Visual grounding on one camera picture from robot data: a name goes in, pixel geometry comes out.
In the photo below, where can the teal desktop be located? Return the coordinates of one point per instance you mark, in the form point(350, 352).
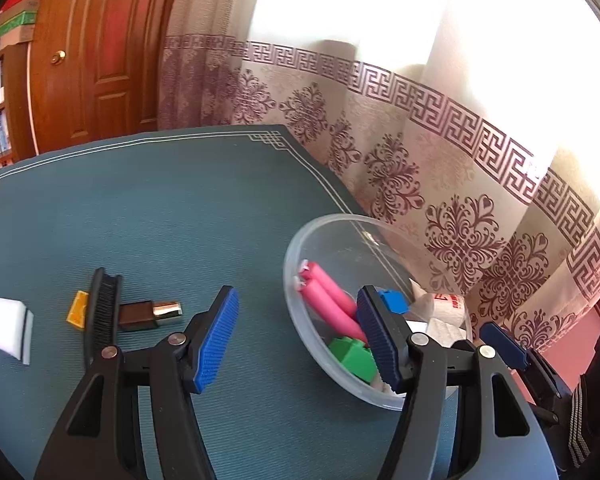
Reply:
point(180, 220)

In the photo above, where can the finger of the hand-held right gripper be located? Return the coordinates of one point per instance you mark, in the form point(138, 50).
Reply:
point(502, 345)

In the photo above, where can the wooden door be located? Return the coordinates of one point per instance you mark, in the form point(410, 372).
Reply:
point(105, 50)

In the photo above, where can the brass door knob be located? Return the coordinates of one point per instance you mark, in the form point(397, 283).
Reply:
point(56, 57)

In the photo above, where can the green toy block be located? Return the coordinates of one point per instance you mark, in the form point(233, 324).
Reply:
point(352, 357)

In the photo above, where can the blue toy block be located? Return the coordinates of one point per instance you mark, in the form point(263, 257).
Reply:
point(395, 302)

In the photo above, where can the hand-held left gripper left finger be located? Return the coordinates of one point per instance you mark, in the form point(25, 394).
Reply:
point(217, 340)

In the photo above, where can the green striped box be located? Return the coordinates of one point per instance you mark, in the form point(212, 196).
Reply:
point(17, 20)

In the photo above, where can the black brush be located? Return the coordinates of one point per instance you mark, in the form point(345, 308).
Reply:
point(102, 310)

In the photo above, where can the brown glass bottle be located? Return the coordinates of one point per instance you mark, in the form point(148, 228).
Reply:
point(140, 314)

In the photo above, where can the white squeeze tube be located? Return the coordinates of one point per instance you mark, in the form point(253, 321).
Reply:
point(445, 310)

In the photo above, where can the wooden bookshelf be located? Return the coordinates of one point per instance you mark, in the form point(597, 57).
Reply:
point(0, 105)

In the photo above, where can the white sponge with black stripe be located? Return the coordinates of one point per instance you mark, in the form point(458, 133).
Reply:
point(7, 330)

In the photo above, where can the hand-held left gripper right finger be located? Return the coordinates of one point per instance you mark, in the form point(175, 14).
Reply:
point(377, 340)

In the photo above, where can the clear plastic bowl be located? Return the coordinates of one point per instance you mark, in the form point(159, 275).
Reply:
point(330, 240)

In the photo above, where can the patterned beige curtain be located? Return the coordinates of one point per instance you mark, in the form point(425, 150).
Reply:
point(405, 135)

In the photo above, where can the yellow toy block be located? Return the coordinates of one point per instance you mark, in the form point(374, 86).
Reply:
point(77, 310)

